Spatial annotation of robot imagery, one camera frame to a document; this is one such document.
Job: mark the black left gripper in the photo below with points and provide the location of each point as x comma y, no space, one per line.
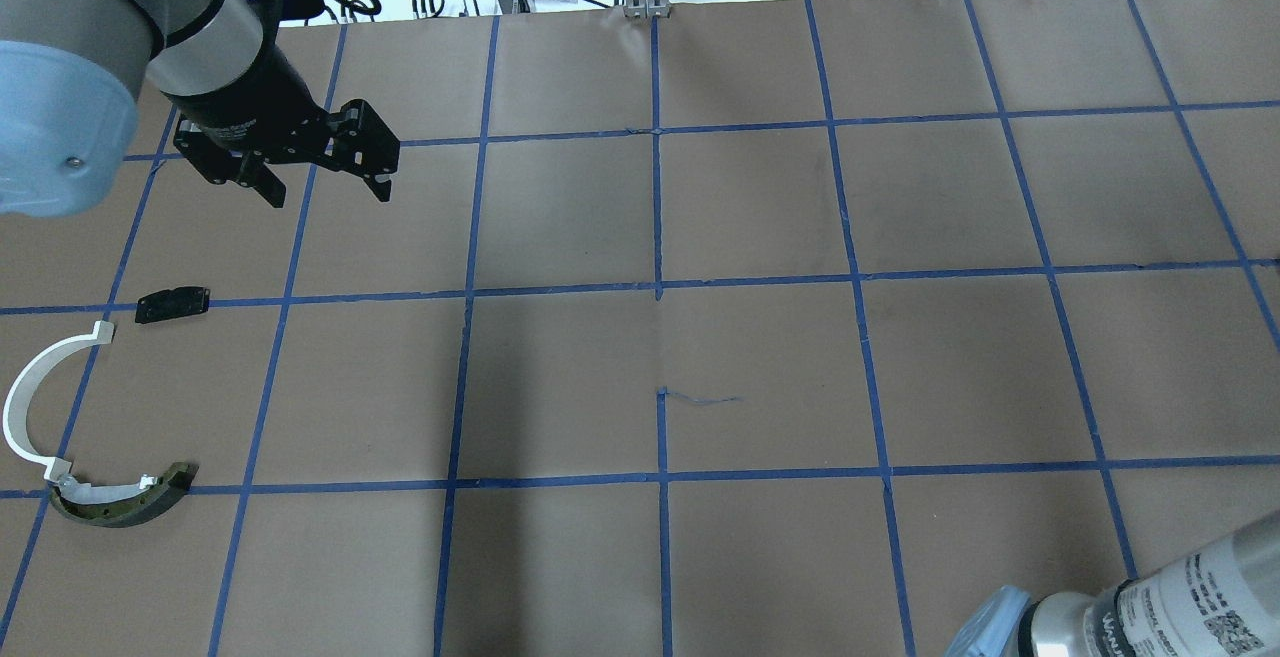
252,95

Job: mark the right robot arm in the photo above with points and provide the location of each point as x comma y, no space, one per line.
1221,600

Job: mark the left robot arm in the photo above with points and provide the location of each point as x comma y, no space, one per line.
72,74

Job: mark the small black flat part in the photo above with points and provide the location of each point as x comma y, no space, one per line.
172,304

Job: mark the dark green brake shoe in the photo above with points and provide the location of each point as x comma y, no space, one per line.
122,506

